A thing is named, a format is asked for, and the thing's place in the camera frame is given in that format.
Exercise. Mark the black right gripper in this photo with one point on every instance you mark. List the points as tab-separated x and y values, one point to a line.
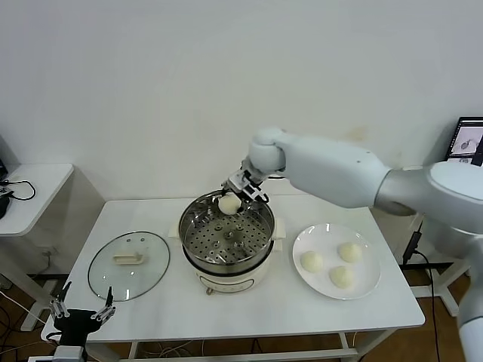
245	181

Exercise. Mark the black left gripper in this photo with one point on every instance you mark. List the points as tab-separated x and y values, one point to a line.
73	320

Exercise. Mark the white steamed baozi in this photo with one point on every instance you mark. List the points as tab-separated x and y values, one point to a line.
229	203
342	277
349	252
311	262

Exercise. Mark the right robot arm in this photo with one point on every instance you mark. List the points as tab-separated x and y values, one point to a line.
332	169

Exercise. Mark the stainless steel steamer basket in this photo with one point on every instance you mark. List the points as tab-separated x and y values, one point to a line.
264	226

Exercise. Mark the cream electric cooker base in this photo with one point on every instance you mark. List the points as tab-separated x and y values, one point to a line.
234	281

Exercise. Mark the white work table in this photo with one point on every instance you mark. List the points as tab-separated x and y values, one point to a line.
264	313

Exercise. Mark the white round plate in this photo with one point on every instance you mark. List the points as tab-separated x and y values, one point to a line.
362	286

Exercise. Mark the grey open laptop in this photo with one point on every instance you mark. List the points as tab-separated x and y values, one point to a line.
464	139

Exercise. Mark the white side desk with label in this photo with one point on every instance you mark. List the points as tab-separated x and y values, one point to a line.
451	298

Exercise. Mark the white wall socket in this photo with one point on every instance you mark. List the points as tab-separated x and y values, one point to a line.
47	250

